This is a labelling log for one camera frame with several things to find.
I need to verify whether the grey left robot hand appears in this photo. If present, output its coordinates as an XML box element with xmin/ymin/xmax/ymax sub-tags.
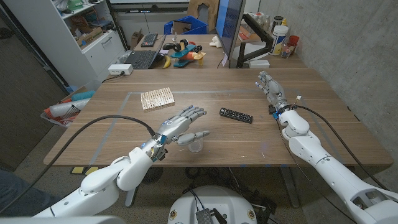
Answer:
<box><xmin>154</xmin><ymin>105</ymin><xmax>211</xmax><ymax>147</ymax></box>

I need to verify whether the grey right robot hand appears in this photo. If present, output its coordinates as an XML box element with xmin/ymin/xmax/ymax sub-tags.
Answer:
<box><xmin>254</xmin><ymin>70</ymin><xmax>290</xmax><ymax>112</ymax></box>

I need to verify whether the clear plastic measuring cup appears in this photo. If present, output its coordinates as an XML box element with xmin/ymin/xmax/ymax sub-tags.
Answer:
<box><xmin>187</xmin><ymin>136</ymin><xmax>205</xmax><ymax>154</ymax></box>

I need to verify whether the black TV remote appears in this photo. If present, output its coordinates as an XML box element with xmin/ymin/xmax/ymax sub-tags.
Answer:
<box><xmin>219</xmin><ymin>107</ymin><xmax>254</xmax><ymax>124</ymax></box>

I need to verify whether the red cup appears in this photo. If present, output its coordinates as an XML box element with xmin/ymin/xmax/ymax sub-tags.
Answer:
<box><xmin>287</xmin><ymin>35</ymin><xmax>300</xmax><ymax>55</ymax></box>

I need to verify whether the small white box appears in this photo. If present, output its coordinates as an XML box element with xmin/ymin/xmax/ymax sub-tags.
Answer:
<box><xmin>248</xmin><ymin>59</ymin><xmax>271</xmax><ymax>69</ymax></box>

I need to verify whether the clear glass jar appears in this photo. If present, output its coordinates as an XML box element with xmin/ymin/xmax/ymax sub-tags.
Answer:
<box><xmin>281</xmin><ymin>43</ymin><xmax>295</xmax><ymax>59</ymax></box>

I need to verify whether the white labelled canister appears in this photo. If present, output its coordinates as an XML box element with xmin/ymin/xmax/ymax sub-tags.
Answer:
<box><xmin>269</xmin><ymin>24</ymin><xmax>289</xmax><ymax>57</ymax></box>

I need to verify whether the black round fan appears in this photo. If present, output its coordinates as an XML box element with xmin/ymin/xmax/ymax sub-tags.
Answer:
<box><xmin>141</xmin><ymin>167</ymin><xmax>164</xmax><ymax>184</ymax></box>

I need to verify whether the dark lidded bottle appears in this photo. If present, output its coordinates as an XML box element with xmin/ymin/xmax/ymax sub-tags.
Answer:
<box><xmin>272</xmin><ymin>16</ymin><xmax>284</xmax><ymax>32</ymax></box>

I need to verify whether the colourful toy airplane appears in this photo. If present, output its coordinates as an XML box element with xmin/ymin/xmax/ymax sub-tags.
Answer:
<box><xmin>170</xmin><ymin>39</ymin><xmax>206</xmax><ymax>68</ymax></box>

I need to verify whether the black laptop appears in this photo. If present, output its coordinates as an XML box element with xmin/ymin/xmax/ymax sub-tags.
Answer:
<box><xmin>124</xmin><ymin>34</ymin><xmax>167</xmax><ymax>70</ymax></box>

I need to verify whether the white figurine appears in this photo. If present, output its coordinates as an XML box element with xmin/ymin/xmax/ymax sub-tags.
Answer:
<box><xmin>208</xmin><ymin>35</ymin><xmax>222</xmax><ymax>49</ymax></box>

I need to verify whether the white power strip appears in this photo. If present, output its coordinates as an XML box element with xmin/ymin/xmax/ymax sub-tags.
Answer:
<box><xmin>108</xmin><ymin>63</ymin><xmax>134</xmax><ymax>76</ymax></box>

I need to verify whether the black computer monitor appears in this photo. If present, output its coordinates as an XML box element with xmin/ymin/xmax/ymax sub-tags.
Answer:
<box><xmin>215</xmin><ymin>0</ymin><xmax>246</xmax><ymax>68</ymax></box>

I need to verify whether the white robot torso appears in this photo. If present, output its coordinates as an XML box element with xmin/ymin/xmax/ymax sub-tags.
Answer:
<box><xmin>167</xmin><ymin>185</ymin><xmax>258</xmax><ymax>224</ymax></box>

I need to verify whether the grey table leg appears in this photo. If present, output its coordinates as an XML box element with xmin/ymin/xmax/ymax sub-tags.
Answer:
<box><xmin>124</xmin><ymin>186</ymin><xmax>139</xmax><ymax>208</ymax></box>
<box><xmin>279</xmin><ymin>167</ymin><xmax>301</xmax><ymax>208</ymax></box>

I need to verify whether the black keyboard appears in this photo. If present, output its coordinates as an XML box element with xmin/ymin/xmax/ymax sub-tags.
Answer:
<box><xmin>140</xmin><ymin>32</ymin><xmax>159</xmax><ymax>48</ymax></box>

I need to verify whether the small open cardboard box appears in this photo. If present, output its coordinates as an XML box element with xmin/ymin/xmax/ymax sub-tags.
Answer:
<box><xmin>129</xmin><ymin>29</ymin><xmax>144</xmax><ymax>50</ymax></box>

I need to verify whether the grey heatsink box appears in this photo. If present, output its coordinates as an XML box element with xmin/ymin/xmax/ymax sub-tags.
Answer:
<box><xmin>195</xmin><ymin>208</ymin><xmax>215</xmax><ymax>224</ymax></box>

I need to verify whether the teal foam roll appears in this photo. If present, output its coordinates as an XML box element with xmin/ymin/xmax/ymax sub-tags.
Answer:
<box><xmin>70</xmin><ymin>90</ymin><xmax>96</xmax><ymax>102</ymax></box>

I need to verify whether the blue plastic bin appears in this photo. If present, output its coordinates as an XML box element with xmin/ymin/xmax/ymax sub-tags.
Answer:
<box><xmin>164</xmin><ymin>15</ymin><xmax>208</xmax><ymax>35</ymax></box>

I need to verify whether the brown wooden panel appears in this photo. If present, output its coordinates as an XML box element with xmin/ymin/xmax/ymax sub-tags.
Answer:
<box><xmin>187</xmin><ymin>0</ymin><xmax>220</xmax><ymax>24</ymax></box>

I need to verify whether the cardboard box with label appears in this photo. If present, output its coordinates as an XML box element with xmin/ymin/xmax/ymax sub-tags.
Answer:
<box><xmin>75</xmin><ymin>26</ymin><xmax>104</xmax><ymax>47</ymax></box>

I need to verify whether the white shelf cabinet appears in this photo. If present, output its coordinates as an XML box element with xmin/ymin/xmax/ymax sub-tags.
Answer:
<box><xmin>2</xmin><ymin>0</ymin><xmax>127</xmax><ymax>88</ymax></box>

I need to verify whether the person's leg in jeans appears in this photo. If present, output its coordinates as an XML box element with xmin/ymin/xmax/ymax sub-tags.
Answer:
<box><xmin>0</xmin><ymin>167</ymin><xmax>63</xmax><ymax>217</ymax></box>

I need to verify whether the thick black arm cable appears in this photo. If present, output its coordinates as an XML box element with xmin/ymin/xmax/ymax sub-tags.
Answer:
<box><xmin>294</xmin><ymin>105</ymin><xmax>389</xmax><ymax>191</ymax></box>
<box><xmin>0</xmin><ymin>114</ymin><xmax>156</xmax><ymax>215</ymax></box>

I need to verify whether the black power strip cable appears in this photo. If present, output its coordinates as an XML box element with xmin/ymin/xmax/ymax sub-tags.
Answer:
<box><xmin>101</xmin><ymin>73</ymin><xmax>125</xmax><ymax>84</ymax></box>

